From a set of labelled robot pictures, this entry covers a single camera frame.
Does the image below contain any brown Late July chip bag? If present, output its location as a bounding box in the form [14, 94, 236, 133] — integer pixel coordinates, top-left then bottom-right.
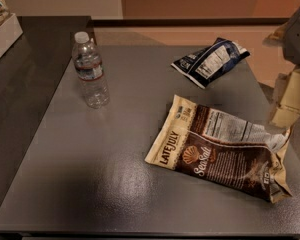
[145, 96, 292, 203]

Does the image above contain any clear plastic water bottle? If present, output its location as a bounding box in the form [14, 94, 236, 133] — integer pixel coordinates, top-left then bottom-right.
[72, 31, 109, 109]

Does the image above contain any blue chip bag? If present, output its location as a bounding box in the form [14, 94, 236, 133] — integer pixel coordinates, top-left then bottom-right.
[171, 37, 250, 89]

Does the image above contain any white box with snacks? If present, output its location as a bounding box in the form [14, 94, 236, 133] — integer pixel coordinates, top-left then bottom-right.
[0, 0, 24, 69]

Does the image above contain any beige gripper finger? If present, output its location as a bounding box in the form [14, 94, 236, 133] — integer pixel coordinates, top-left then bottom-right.
[263, 23, 287, 46]
[269, 66, 300, 128]

